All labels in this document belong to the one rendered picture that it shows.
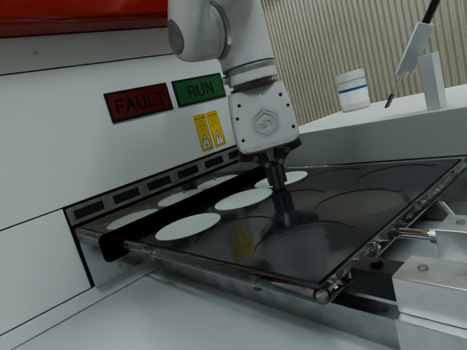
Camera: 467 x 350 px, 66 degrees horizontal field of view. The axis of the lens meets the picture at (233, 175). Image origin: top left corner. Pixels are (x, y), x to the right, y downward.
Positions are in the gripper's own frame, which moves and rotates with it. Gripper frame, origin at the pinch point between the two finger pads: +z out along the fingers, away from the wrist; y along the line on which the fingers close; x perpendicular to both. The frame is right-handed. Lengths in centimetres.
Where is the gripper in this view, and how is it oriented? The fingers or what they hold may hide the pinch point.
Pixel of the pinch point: (276, 176)
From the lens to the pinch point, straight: 60.7
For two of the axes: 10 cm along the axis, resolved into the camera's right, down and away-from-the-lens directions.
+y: 9.6, -2.8, 0.6
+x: -1.0, -1.5, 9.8
